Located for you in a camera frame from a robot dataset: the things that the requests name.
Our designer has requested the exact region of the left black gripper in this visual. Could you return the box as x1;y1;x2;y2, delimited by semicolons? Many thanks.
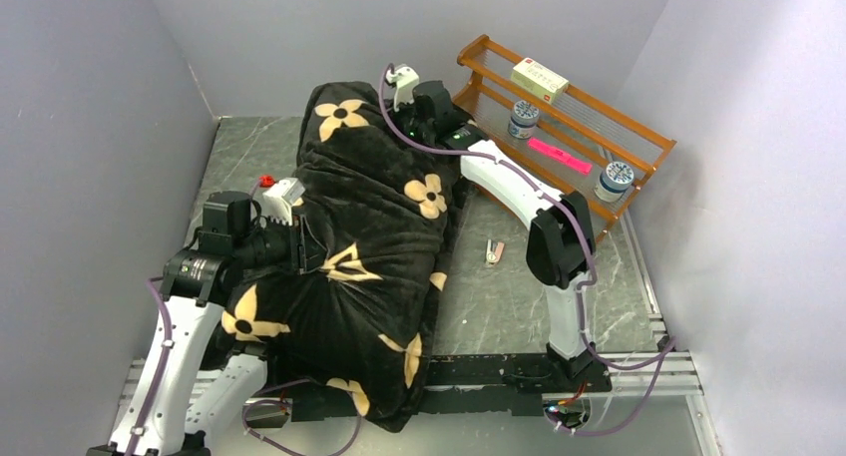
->
233;210;335;275

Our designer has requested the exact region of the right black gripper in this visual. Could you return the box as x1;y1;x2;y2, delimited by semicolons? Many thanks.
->
381;93;433;151

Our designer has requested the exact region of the black pillowcase with beige flowers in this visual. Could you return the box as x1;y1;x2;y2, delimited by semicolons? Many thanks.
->
201;82;468;433

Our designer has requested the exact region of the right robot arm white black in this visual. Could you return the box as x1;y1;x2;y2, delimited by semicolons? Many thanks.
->
380;81;598;391

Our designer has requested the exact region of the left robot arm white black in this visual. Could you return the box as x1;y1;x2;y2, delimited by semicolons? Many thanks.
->
87;181;325;455

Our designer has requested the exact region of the white jar blue lid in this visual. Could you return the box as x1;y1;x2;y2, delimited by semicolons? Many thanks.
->
594;161;635;203
507;100;540;140

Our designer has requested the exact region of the white cardboard box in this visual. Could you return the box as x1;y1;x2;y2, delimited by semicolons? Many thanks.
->
510;58;570;104

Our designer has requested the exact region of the pink flat plastic item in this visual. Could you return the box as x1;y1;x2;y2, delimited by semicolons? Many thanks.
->
527;138;593;176

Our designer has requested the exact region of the small pink white clip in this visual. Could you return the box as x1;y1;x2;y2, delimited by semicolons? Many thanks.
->
485;239;505;266

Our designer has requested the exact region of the wooden two-tier shelf rack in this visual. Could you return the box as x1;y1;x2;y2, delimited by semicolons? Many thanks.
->
454;35;675;239

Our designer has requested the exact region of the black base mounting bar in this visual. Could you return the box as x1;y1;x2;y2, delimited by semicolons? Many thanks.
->
418;351;613;416

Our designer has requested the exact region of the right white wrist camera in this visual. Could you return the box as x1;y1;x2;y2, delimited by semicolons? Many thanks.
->
384;64;420;112

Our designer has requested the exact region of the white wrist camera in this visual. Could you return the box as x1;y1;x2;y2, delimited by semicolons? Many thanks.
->
259;175;305;226
384;64;420;112

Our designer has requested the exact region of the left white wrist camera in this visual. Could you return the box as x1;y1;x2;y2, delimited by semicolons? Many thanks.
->
259;175;305;226

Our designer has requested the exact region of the aluminium frame rail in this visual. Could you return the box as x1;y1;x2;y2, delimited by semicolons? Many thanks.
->
103;313;721;456

